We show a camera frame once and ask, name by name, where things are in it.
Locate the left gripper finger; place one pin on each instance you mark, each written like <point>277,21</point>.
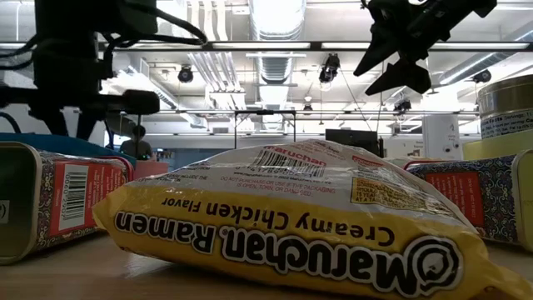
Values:
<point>56,125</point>
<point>85,125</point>

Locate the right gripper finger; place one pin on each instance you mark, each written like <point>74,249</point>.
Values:
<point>410,77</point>
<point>379,54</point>

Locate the round silver can white label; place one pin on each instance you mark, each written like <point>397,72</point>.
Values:
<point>508,100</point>

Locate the yellow Maruchan ramen pack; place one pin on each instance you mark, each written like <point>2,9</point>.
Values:
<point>291,216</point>

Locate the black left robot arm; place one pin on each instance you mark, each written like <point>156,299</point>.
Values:
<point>75,21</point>

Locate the black ceiling spotlight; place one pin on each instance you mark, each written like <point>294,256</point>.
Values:
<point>330,68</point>
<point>483,76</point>
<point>185,75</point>
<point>403,105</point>

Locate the person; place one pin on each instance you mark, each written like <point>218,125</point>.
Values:
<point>137,148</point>

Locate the white square pillar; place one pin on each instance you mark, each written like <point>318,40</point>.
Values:
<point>441,137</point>

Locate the patterned red-lidded tin with barcode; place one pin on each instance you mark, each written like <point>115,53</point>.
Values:
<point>91,196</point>

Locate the pink plastic bowl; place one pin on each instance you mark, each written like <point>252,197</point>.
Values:
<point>150,168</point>

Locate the yellow plastic tray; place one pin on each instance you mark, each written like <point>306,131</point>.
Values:
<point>495,146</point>

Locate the silver ceiling air duct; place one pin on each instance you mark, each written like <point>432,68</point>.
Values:
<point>277,16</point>

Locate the distant black rig frame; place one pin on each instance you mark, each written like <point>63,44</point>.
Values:
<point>266,112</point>

